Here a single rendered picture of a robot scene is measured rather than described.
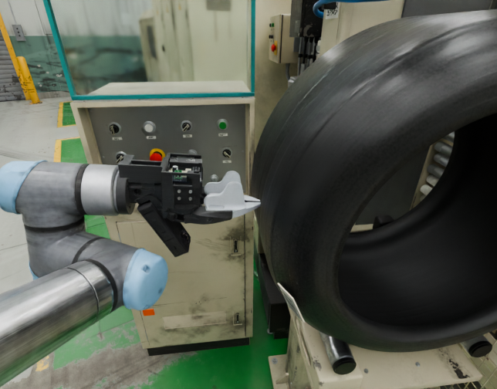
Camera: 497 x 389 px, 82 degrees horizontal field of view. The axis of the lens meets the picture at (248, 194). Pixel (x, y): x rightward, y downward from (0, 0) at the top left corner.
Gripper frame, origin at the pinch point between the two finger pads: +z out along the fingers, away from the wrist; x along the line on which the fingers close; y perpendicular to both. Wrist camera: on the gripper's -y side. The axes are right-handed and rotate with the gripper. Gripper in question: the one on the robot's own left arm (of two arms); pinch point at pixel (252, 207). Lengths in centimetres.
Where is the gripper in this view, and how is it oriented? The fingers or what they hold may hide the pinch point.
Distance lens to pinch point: 47.1
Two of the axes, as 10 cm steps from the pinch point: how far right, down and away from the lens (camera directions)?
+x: -1.2, -5.0, 8.6
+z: 9.9, 0.4, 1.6
